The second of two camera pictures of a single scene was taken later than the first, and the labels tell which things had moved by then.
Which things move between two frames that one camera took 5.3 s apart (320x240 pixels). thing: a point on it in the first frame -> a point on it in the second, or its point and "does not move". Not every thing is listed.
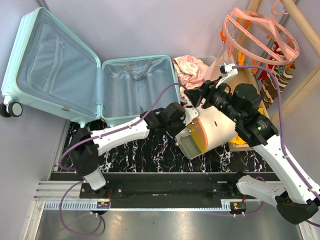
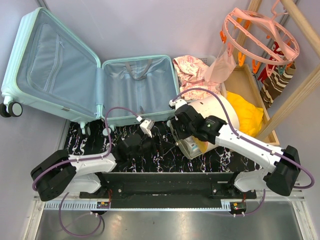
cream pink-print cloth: (191, 70) does not move
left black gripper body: (174, 127) -> (148, 144)
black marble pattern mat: (163, 153) does not move
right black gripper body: (219, 98) -> (181, 131)
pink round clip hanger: (258, 39) does not move
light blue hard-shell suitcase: (48, 70) does not move
